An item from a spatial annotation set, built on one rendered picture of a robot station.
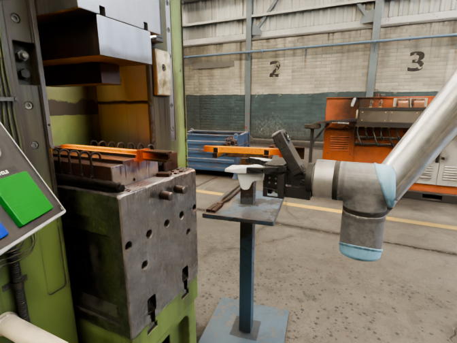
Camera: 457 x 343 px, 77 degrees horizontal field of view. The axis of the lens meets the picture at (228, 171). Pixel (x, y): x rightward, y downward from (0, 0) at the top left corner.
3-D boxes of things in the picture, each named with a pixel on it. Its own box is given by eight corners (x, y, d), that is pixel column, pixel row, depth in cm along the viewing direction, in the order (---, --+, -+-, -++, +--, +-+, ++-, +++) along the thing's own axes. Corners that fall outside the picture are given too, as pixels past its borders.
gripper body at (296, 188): (259, 196, 71) (309, 203, 66) (260, 162, 69) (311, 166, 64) (268, 188, 78) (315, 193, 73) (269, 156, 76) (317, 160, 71)
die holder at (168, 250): (198, 274, 119) (196, 168, 109) (132, 341, 85) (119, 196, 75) (100, 246, 142) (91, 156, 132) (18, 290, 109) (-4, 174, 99)
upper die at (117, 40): (152, 64, 90) (150, 31, 88) (100, 54, 73) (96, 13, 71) (63, 71, 108) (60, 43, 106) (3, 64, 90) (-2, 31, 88)
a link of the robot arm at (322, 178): (333, 164, 61) (338, 156, 70) (310, 162, 63) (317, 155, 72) (330, 204, 63) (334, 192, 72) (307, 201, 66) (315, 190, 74)
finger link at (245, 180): (226, 192, 69) (264, 190, 70) (226, 167, 67) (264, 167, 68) (224, 188, 72) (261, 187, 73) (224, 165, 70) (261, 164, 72)
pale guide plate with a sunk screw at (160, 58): (171, 95, 120) (170, 52, 116) (158, 94, 112) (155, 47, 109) (167, 95, 121) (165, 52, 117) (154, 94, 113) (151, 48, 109)
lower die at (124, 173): (158, 174, 98) (157, 150, 96) (112, 190, 81) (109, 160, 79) (74, 164, 116) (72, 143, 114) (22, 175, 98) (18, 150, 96)
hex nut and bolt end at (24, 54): (35, 79, 73) (30, 50, 71) (23, 78, 70) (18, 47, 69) (28, 79, 74) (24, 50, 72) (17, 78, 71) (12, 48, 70)
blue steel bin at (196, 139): (250, 169, 531) (251, 129, 515) (236, 179, 459) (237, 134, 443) (191, 164, 571) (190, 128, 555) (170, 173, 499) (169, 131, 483)
